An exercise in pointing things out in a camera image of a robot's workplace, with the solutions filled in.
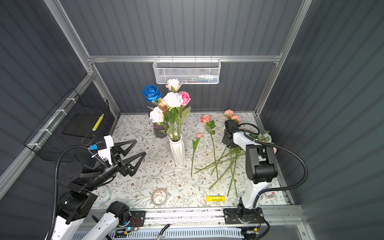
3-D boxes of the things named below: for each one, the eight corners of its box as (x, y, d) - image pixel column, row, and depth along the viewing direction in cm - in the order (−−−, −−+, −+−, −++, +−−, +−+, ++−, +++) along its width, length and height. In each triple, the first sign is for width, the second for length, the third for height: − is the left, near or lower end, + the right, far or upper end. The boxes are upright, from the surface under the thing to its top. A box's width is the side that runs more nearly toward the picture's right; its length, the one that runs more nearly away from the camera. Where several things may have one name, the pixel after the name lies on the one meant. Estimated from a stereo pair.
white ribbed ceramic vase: (173, 165, 94) (167, 145, 76) (174, 155, 99) (169, 133, 81) (184, 165, 94) (182, 145, 76) (185, 155, 99) (183, 133, 81)
